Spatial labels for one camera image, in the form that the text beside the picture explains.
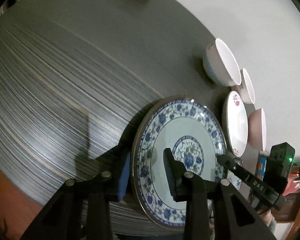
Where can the pink bowl white interior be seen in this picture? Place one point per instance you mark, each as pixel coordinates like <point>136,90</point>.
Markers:
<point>257,130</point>

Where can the small white bowl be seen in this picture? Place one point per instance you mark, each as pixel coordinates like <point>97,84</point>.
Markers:
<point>246,89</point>

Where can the blue floral porcelain plate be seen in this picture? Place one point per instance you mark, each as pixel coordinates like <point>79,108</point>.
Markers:
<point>195,138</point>

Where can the red white object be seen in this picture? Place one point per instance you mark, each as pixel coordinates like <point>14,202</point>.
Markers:
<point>292,185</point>

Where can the white bowl blue band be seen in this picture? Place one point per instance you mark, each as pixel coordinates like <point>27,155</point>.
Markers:
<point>221,65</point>

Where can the white saucer pink flowers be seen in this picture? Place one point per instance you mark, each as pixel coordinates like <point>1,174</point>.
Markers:
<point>235,124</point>

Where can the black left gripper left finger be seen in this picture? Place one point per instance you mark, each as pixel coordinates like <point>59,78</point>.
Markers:
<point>80,209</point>

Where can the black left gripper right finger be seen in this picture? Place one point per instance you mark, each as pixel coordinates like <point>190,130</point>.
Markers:
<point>234,217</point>

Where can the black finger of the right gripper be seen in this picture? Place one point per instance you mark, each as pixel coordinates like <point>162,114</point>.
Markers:
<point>268,191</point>

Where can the blue orange small box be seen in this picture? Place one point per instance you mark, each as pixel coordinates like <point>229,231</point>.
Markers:
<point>261,165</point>

